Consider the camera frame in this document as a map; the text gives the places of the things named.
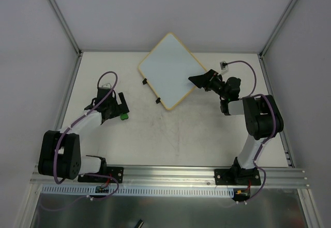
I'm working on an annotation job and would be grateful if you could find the green bone-shaped eraser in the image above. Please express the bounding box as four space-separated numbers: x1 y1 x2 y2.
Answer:
120 113 129 120

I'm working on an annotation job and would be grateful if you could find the yellow framed whiteboard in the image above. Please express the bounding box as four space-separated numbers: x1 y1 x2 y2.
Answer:
138 33 207 111

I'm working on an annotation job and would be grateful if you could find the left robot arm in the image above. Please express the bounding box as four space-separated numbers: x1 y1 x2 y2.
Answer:
38 87 129 183

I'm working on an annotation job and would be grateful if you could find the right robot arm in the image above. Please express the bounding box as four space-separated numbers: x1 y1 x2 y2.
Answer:
188 69 284 186

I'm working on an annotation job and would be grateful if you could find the small black object bottom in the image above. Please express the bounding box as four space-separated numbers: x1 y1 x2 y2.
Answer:
134 219 144 228

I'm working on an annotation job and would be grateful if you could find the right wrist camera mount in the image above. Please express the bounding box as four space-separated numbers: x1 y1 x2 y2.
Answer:
220 61 229 75

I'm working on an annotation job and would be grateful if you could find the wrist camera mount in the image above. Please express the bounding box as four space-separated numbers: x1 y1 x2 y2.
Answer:
220 61 229 75
101 83 112 89

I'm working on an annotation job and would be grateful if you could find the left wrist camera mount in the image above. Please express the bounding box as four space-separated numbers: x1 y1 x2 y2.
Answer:
101 83 112 89

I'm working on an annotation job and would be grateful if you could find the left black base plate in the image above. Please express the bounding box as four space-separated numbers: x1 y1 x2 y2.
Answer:
78 166 124 184

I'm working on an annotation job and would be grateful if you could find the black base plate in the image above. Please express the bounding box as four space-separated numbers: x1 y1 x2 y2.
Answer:
214 168 261 186
78 166 124 184

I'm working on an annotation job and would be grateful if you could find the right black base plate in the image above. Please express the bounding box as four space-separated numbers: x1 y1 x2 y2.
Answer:
214 168 261 186

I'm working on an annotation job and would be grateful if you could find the slotted white cable duct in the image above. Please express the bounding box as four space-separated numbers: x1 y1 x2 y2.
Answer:
41 185 234 198

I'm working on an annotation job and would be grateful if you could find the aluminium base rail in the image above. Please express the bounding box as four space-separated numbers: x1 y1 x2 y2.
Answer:
29 162 310 189

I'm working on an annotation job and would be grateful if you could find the right aluminium frame post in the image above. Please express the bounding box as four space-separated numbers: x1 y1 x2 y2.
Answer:
259 0 299 58

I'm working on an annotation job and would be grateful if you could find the aluminium frame post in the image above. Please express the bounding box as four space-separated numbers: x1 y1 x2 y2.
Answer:
259 0 299 58
47 0 82 56

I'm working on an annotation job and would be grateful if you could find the left aluminium frame post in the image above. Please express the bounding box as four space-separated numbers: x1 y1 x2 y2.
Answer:
47 0 82 56

